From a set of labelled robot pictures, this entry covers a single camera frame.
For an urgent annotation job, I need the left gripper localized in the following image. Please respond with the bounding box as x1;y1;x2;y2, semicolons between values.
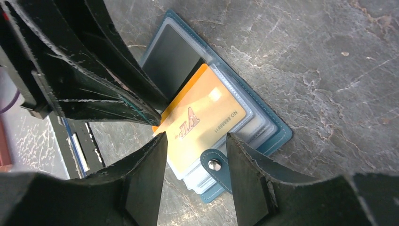
0;0;161;126

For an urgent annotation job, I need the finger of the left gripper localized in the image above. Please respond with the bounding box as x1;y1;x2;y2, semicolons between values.
55;0;168;110

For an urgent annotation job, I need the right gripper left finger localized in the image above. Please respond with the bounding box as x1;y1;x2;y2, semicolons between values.
0;132;168;226

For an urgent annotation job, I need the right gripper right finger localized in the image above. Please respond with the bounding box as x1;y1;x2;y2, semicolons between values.
226;133;399;226

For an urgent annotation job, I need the orange VIP card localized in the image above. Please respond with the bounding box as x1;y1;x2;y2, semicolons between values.
152;64;247;179

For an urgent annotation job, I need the blue card holder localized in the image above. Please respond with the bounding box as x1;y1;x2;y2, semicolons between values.
142;10;292;203

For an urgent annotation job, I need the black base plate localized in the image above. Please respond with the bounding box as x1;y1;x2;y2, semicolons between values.
48;113;105;178

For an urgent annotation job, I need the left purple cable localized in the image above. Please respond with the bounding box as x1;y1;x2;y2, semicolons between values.
0;89;21;114

